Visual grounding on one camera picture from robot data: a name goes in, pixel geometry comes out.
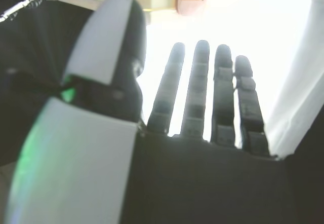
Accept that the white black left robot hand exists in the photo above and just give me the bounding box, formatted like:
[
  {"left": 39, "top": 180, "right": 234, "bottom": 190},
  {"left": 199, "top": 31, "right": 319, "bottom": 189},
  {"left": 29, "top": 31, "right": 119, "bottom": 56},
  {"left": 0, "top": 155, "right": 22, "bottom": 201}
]
[{"left": 5, "top": 0, "right": 299, "bottom": 224}]

